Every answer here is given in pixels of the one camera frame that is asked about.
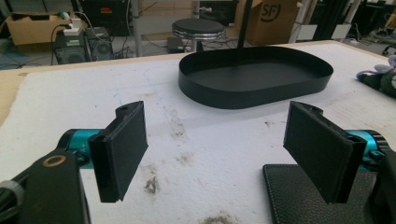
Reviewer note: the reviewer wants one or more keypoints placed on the black vertical stand pole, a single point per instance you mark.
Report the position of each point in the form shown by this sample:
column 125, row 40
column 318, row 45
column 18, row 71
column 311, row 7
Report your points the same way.
column 244, row 23

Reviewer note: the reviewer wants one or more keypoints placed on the open brown cardboard box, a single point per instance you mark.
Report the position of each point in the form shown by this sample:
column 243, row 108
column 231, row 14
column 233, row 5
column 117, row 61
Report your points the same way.
column 32, row 28

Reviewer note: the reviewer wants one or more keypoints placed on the black leather wallet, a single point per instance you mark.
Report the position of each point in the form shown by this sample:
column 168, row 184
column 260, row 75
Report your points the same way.
column 314, row 202

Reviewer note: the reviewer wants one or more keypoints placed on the black oval metal tray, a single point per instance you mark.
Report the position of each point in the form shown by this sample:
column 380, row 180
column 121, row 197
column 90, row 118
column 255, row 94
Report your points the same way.
column 253, row 77

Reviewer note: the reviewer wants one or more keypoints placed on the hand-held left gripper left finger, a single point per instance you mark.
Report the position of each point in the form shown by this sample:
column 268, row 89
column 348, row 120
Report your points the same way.
column 120, row 152

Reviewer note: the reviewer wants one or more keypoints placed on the white foam table mat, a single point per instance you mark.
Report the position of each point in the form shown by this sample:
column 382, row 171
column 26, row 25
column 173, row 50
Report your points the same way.
column 199, row 140

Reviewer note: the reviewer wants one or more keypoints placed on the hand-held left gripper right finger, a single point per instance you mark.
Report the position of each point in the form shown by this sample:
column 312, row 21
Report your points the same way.
column 320, row 149

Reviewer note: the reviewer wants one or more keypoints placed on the white power adapter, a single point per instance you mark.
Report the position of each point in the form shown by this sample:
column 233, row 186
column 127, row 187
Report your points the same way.
column 73, row 28

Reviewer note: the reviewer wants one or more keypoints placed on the round black stool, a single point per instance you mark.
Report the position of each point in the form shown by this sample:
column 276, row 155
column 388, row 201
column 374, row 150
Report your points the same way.
column 198, row 29

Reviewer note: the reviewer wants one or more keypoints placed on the brown cardboard box with logo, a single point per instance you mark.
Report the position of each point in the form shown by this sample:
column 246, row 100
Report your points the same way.
column 271, row 20

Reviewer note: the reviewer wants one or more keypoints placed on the black computer tower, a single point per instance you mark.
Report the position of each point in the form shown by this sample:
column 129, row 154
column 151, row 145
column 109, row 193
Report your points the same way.
column 82, row 46

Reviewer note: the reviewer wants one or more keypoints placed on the purple and green plush toy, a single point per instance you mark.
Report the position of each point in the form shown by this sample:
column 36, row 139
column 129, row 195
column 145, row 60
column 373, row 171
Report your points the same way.
column 378, row 79

